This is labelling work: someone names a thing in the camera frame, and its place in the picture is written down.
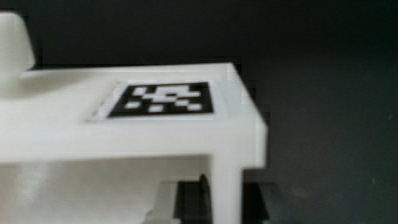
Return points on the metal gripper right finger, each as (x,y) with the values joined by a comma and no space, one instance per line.
(263,206)

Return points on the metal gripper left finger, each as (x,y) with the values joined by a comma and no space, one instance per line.
(182,203)

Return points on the white drawer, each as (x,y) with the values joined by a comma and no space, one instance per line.
(110,129)

